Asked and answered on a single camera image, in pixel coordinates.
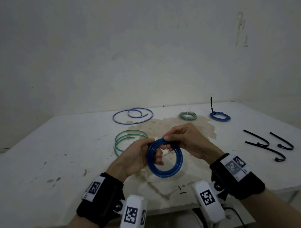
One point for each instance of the person's left forearm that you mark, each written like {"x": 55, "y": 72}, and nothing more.
{"x": 82, "y": 223}

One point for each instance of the person's left hand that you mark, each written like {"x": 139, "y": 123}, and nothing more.
{"x": 131, "y": 159}

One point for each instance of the white wall socket box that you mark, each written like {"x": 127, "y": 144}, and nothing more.
{"x": 4, "y": 150}

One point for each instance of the black zip tie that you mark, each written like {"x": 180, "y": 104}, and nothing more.
{"x": 211, "y": 105}
{"x": 282, "y": 139}
{"x": 256, "y": 137}
{"x": 270, "y": 149}

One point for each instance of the clear blue striped tube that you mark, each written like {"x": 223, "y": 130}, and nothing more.
{"x": 164, "y": 175}
{"x": 131, "y": 123}

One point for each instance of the white zip tie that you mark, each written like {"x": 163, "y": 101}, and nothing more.
{"x": 188, "y": 110}

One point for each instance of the person's right hand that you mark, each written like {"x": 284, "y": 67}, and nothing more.
{"x": 195, "y": 143}

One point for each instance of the white wrist camera with marker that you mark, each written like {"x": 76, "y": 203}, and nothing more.
{"x": 216, "y": 211}
{"x": 131, "y": 202}

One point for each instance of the clear green striped tube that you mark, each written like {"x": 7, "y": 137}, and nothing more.
{"x": 188, "y": 118}
{"x": 115, "y": 145}

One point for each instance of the solid blue tube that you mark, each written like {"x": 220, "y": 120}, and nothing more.
{"x": 219, "y": 119}

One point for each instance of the person's right forearm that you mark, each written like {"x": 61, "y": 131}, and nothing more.
{"x": 275, "y": 209}

